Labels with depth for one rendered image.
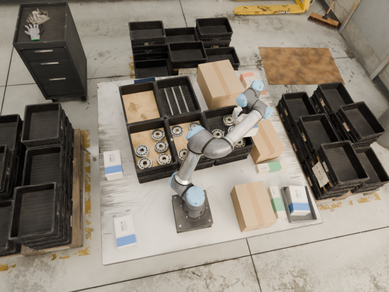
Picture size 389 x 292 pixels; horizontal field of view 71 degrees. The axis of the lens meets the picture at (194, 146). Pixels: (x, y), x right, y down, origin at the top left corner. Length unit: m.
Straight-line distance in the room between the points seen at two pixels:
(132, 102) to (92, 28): 2.32
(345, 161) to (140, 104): 1.95
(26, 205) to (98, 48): 2.43
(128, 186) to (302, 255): 1.76
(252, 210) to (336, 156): 1.24
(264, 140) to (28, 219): 1.92
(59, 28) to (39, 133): 1.04
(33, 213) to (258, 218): 1.69
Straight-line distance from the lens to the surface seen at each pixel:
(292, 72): 4.17
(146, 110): 2.31
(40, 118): 2.92
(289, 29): 4.92
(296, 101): 3.44
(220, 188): 2.13
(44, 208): 2.47
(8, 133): 3.09
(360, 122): 3.30
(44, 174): 2.73
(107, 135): 2.37
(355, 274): 3.17
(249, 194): 1.99
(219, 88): 2.41
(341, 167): 2.88
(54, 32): 3.11
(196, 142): 1.49
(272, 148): 2.22
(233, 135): 1.51
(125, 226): 1.94
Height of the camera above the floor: 2.65
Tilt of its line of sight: 59 degrees down
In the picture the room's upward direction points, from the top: 9 degrees clockwise
